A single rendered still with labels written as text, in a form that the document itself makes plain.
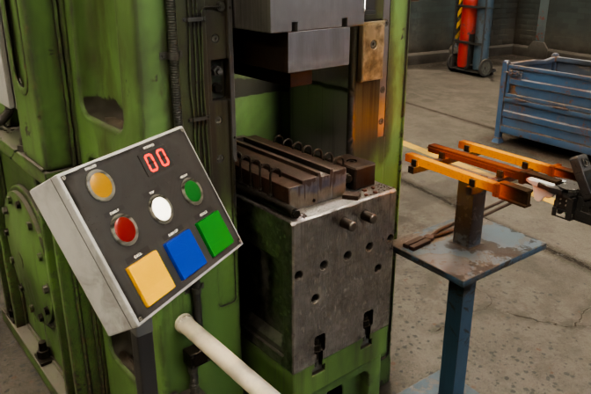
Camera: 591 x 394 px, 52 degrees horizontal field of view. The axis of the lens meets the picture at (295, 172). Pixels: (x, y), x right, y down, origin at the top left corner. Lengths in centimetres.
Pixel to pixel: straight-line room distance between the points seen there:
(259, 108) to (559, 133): 360
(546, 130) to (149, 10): 431
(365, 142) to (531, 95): 359
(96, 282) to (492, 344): 200
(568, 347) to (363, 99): 150
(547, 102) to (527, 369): 303
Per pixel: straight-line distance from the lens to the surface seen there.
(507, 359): 270
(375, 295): 183
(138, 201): 112
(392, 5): 189
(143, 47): 140
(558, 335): 292
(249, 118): 200
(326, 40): 151
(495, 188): 165
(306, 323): 166
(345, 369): 187
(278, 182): 156
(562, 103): 524
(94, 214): 105
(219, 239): 122
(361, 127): 186
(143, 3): 139
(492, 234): 204
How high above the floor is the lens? 152
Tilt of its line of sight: 19 degrees down
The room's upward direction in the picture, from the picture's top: straight up
